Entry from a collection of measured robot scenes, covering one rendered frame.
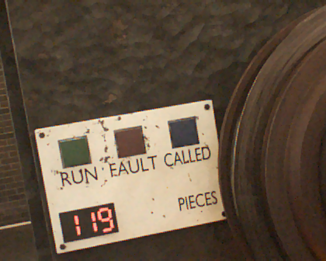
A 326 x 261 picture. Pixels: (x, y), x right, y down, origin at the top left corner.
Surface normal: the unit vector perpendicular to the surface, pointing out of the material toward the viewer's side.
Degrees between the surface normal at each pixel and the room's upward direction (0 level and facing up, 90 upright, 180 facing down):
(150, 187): 90
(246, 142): 90
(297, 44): 90
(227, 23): 90
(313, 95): 54
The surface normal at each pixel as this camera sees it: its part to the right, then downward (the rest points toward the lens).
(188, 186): 0.17, 0.04
